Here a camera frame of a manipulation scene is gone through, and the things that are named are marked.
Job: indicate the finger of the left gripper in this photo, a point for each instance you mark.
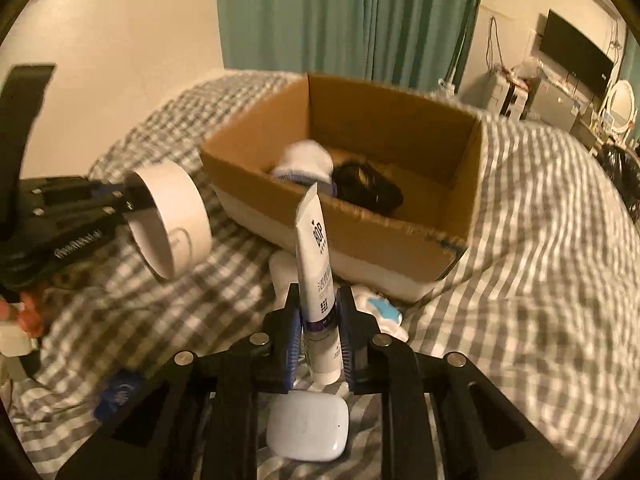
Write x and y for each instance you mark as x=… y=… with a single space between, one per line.
x=126 y=197

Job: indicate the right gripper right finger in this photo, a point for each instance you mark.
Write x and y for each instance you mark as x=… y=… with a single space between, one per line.
x=356 y=331

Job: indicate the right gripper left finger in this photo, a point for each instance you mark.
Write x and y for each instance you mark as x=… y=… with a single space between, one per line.
x=284 y=328

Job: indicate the white tape roll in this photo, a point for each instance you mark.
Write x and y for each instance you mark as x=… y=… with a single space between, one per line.
x=168 y=219

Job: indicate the white cream tube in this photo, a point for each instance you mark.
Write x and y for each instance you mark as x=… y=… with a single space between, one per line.
x=317 y=296

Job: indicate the white earbuds case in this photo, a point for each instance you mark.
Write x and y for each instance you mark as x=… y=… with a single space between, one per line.
x=308 y=426

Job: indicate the blue white snack packet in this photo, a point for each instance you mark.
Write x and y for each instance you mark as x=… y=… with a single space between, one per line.
x=117 y=392

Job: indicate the person's left hand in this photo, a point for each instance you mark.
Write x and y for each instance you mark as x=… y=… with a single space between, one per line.
x=31 y=312

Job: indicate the black item in box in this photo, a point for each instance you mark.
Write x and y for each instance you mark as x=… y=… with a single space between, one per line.
x=360 y=184

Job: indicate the grey checkered bed quilt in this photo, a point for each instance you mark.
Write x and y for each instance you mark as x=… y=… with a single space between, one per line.
x=545 y=302

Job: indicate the cardboard box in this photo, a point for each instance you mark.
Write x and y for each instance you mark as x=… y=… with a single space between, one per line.
x=398 y=175

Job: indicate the small grey fridge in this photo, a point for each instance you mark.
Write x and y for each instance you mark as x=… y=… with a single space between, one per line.
x=549 y=104

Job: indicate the black garbage bag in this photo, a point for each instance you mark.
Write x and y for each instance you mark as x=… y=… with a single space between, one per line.
x=623 y=171

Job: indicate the round white vanity mirror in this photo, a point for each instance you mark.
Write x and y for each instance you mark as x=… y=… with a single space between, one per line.
x=618 y=109

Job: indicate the green side curtain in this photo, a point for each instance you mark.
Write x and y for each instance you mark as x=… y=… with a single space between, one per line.
x=630 y=71

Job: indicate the black wall television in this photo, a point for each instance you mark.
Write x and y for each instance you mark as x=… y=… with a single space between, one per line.
x=569 y=47

